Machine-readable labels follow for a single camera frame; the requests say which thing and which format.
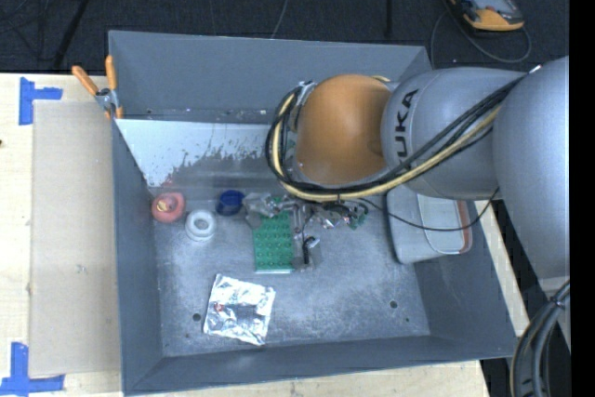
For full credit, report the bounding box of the dark green flat block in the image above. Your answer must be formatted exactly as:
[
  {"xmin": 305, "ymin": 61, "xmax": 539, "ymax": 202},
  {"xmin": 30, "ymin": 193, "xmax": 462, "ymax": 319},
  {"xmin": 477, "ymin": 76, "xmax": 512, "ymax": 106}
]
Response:
[{"xmin": 252, "ymin": 198, "xmax": 297, "ymax": 274}]

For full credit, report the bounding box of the pale brown flat board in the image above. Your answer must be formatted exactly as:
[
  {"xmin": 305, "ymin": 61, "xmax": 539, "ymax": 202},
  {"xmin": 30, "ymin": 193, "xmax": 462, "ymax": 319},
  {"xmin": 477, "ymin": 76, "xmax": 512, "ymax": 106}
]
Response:
[{"xmin": 28, "ymin": 99, "xmax": 123, "ymax": 380}]

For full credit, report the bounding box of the red round toy food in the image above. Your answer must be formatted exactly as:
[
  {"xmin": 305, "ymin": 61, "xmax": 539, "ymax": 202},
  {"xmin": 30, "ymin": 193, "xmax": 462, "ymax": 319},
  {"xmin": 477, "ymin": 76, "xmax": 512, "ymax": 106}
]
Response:
[{"xmin": 151, "ymin": 192, "xmax": 187, "ymax": 224}]

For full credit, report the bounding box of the grey metal bin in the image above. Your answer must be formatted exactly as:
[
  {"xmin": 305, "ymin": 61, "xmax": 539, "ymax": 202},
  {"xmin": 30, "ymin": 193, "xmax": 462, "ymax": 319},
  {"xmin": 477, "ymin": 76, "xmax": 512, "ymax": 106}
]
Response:
[{"xmin": 107, "ymin": 30, "xmax": 520, "ymax": 396}]

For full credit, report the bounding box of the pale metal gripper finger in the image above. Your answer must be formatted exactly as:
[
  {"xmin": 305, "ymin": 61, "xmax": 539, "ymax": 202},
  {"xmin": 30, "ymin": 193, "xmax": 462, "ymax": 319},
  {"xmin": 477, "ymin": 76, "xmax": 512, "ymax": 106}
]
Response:
[
  {"xmin": 302, "ymin": 237, "xmax": 324, "ymax": 271},
  {"xmin": 289, "ymin": 205, "xmax": 304, "ymax": 271}
]

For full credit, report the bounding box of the white ring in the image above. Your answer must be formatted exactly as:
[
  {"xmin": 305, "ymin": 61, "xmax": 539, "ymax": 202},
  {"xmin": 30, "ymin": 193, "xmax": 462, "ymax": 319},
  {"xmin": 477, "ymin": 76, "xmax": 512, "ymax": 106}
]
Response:
[{"xmin": 184, "ymin": 208, "xmax": 218, "ymax": 243}]

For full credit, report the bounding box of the silver foil packet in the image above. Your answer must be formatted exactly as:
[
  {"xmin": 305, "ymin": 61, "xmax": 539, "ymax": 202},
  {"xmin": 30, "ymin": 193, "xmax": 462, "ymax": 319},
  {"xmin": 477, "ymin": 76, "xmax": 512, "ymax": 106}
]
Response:
[{"xmin": 203, "ymin": 272, "xmax": 277, "ymax": 347}]

